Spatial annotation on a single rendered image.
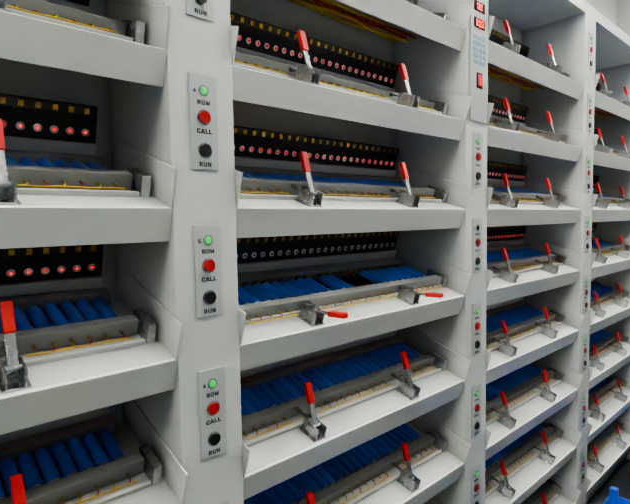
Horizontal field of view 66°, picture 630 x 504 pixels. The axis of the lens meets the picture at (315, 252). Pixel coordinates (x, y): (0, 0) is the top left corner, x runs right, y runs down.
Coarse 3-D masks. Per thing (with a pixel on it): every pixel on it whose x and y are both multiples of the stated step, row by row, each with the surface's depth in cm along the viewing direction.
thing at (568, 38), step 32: (544, 32) 161; (576, 32) 154; (576, 64) 155; (544, 96) 163; (576, 128) 156; (544, 160) 164; (544, 224) 165; (576, 224) 158; (576, 288) 159; (576, 352) 160; (576, 416) 161; (576, 448) 161; (576, 480) 162
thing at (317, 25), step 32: (96, 0) 74; (256, 0) 93; (320, 32) 104; (352, 32) 111; (512, 32) 162; (0, 64) 66; (32, 64) 68; (32, 96) 68; (64, 96) 71; (96, 96) 74; (512, 96) 164; (96, 128) 74; (256, 128) 94; (288, 128) 99; (320, 128) 105; (352, 128) 112; (384, 128) 120; (512, 160) 166
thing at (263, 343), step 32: (320, 256) 103; (352, 256) 109; (384, 256) 117; (416, 256) 119; (448, 288) 113; (288, 320) 80; (352, 320) 85; (384, 320) 92; (416, 320) 100; (256, 352) 72; (288, 352) 77
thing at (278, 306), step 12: (432, 276) 111; (348, 288) 93; (360, 288) 94; (372, 288) 96; (384, 288) 98; (396, 288) 101; (276, 300) 81; (288, 300) 82; (300, 300) 83; (312, 300) 85; (324, 300) 87; (336, 300) 89; (348, 300) 91; (372, 300) 94; (252, 312) 77; (264, 312) 78; (276, 312) 80
